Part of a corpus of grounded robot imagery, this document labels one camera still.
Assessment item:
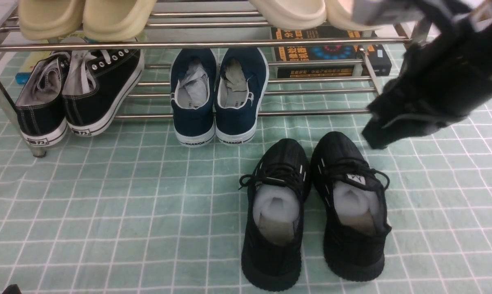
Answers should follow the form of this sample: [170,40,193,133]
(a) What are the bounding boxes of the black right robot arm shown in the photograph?
[352,0,492,149]

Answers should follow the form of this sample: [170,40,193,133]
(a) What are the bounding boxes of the yellow foam slipper right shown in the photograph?
[83,0,156,42]

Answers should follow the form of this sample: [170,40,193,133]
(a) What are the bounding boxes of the navy canvas shoe right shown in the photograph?
[214,48,269,145]

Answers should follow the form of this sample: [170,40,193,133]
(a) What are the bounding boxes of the navy canvas shoe left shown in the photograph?
[169,49,218,147]

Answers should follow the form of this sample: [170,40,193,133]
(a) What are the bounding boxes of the metal shoe rack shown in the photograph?
[0,6,412,158]

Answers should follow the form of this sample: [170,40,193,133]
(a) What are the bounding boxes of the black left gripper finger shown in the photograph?
[2,284,22,294]

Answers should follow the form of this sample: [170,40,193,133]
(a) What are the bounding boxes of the cream foam slipper right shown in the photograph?
[324,0,383,31]

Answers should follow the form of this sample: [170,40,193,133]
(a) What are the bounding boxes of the black canvas sneaker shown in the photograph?
[15,51,71,147]
[62,49,145,136]

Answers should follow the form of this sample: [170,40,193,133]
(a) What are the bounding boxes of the green checked floor cloth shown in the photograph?
[0,45,492,294]

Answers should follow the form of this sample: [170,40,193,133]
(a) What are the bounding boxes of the black printed box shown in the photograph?
[271,26,392,79]

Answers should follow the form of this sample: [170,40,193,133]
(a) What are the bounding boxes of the black knit sneaker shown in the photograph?
[310,131,391,282]
[239,138,312,292]

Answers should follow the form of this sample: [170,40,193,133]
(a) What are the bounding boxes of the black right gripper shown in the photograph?
[361,45,492,149]

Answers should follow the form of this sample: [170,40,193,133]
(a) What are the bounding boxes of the navy canvas shoe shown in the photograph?
[214,48,269,145]
[169,49,218,147]

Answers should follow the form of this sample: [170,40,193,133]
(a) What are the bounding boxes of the cream foam slipper left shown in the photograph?
[249,0,327,31]

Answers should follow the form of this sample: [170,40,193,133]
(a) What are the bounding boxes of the black canvas sneaker left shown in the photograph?
[15,51,71,147]

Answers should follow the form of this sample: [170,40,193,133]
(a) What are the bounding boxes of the yellow foam slipper left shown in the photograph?
[17,0,85,40]

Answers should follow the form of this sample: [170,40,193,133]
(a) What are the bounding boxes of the black canvas sneaker right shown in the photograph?
[62,49,145,136]

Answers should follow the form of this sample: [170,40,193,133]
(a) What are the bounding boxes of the yellow foam slipper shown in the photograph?
[17,0,85,40]
[83,0,156,42]

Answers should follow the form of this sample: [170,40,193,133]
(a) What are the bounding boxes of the cream foam slipper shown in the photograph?
[324,0,383,31]
[249,0,327,31]

